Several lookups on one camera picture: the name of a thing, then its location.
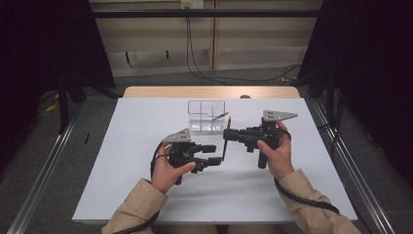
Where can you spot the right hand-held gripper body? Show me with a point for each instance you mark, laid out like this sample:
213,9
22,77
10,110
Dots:
259,136

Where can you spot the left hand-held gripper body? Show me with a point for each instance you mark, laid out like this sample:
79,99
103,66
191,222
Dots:
181,154

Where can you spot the black pen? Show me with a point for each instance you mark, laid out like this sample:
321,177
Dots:
220,116
225,149

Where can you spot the clear plastic pen holder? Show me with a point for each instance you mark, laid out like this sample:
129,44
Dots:
203,125

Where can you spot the person's left hand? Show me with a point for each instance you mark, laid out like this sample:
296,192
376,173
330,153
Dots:
164,175

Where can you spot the person's right hand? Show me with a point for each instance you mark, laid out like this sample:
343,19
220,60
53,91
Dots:
281,159

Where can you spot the white table mat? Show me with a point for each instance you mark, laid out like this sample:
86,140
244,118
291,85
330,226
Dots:
227,195

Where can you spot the black metal stand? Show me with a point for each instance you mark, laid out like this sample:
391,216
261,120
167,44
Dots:
63,107
330,97

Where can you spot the small black floor object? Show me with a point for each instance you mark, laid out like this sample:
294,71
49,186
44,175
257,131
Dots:
87,138

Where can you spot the black horizontal bar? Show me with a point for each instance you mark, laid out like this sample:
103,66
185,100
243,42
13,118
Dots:
207,13

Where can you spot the black curtain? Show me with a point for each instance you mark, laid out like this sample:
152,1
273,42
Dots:
39,48
373,65

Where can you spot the small black wall bracket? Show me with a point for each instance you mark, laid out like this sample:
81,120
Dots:
127,58
167,54

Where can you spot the metal floor rail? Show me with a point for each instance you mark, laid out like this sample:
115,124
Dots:
42,182
367,195

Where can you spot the white wall outlet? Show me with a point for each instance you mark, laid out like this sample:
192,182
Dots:
192,4

